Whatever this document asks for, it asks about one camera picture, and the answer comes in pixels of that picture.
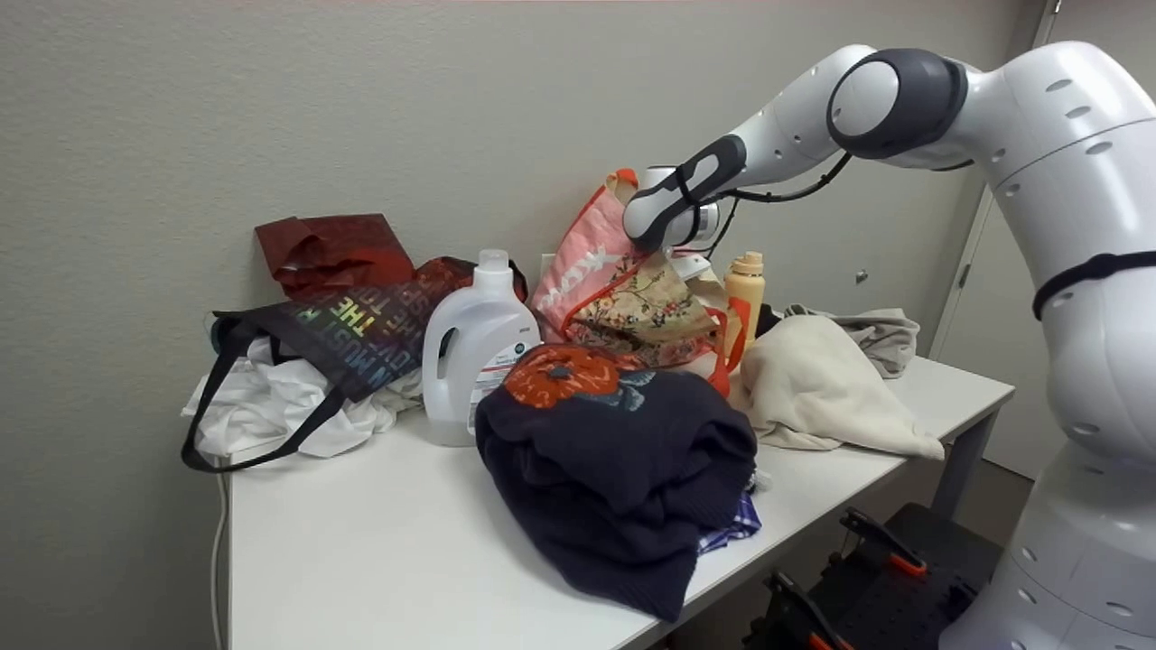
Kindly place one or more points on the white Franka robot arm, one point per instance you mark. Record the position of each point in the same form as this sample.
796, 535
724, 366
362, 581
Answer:
1085, 158

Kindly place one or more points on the pink floral shopping bag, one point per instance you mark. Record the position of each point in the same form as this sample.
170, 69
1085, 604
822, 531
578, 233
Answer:
578, 258

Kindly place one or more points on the navy blue clothing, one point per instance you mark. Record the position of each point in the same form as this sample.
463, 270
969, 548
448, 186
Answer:
614, 481

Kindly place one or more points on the black tote bag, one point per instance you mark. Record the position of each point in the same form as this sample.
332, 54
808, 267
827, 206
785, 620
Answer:
362, 332

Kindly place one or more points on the dark red bag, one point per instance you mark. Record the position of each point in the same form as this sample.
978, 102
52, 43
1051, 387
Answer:
337, 256

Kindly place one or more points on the dark tote bag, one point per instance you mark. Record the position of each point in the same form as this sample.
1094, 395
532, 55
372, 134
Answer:
258, 410

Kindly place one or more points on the orange printed cloth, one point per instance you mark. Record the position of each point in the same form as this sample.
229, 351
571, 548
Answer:
553, 372

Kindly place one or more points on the white detergent bottle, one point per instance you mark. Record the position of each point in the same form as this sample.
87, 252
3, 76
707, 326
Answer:
475, 347

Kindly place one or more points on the tan drink bottle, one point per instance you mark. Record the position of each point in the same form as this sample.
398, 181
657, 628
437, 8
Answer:
746, 294

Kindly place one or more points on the blue patterned cloth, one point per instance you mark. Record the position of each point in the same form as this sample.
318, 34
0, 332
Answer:
730, 527

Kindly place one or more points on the cream towel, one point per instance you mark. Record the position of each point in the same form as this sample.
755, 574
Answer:
826, 392

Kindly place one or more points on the light grey cloth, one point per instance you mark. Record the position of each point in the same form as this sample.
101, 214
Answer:
889, 339

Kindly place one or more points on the black orange tool case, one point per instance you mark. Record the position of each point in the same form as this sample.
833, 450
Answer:
889, 581

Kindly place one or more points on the grey table leg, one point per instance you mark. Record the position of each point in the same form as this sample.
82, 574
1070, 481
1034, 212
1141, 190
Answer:
963, 465

